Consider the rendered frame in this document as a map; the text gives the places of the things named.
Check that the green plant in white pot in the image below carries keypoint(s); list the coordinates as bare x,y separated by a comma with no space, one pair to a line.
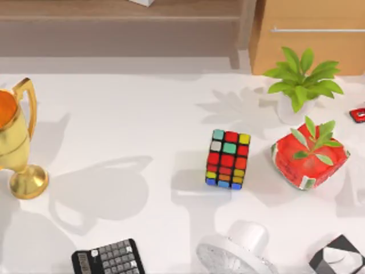
299,85

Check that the black calculator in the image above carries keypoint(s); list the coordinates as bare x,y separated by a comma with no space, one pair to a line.
109,258

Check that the multicoloured puzzle cube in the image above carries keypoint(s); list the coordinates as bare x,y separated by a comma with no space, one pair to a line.
228,160

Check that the small red and black object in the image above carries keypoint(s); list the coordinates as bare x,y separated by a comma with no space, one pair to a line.
358,114

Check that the wooden open shelf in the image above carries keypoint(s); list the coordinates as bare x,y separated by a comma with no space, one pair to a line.
119,28

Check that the gold trophy cup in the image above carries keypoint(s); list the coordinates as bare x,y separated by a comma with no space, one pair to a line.
17,134

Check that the black and white cube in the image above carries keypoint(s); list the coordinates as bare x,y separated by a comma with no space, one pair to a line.
339,257

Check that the green plant in red pot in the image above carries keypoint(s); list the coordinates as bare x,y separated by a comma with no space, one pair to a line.
309,160

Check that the wooden cupboard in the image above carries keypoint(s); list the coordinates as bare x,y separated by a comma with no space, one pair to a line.
308,37

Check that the white box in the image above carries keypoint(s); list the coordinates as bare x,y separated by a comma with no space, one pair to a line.
141,2

